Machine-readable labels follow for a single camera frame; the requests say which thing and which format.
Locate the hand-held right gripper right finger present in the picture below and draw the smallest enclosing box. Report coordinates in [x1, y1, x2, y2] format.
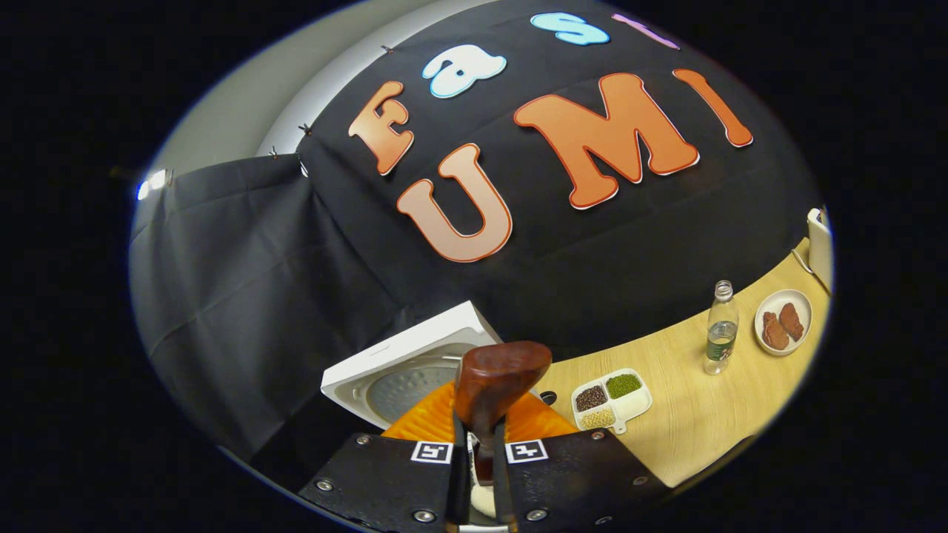
[492, 391, 671, 533]

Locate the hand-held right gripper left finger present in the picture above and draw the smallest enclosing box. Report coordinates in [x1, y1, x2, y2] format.
[298, 381, 470, 533]

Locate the brown wooden spoon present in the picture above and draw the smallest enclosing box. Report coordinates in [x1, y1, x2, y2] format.
[453, 341, 553, 486]

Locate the white rice cooker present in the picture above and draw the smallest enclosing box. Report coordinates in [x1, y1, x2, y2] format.
[321, 300, 546, 432]

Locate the white divided bean dish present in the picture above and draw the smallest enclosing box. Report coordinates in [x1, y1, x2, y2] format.
[570, 368, 653, 435]

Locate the clear plastic water bottle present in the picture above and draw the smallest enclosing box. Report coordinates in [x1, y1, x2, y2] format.
[703, 280, 740, 376]

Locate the black backdrop cloth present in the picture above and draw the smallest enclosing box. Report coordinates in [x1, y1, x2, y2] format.
[130, 0, 823, 475]

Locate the red meat piece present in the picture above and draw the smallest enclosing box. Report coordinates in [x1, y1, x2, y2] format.
[762, 311, 790, 351]
[778, 302, 805, 341]

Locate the white round plate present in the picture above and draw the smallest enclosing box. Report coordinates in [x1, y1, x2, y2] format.
[754, 289, 813, 357]

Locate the white toaster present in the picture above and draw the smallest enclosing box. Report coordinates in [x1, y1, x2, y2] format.
[807, 208, 834, 293]

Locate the ceiling light panel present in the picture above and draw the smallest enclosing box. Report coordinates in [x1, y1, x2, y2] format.
[136, 169, 168, 201]

